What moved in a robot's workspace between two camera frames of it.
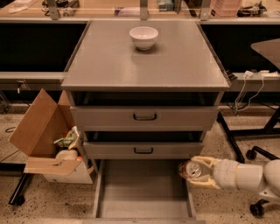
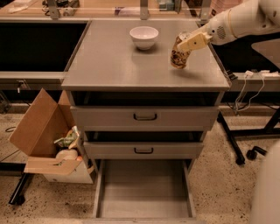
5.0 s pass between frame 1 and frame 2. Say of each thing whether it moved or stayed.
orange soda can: moved
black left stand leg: stayed
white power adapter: stayed
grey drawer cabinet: stayed
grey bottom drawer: stayed
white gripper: moved
